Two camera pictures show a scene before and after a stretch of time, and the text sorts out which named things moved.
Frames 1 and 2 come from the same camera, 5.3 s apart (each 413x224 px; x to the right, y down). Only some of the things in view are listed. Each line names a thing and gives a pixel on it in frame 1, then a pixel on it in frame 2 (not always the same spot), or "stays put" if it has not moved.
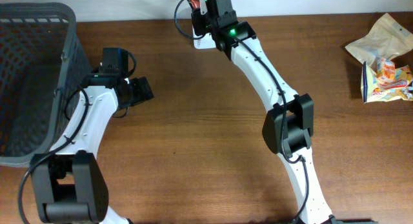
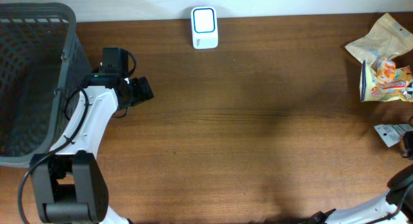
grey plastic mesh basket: [43, 59] stays put
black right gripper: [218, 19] → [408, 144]
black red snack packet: [195, 1] → [392, 134]
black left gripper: [143, 89] stays put
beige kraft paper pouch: [387, 38] stays put
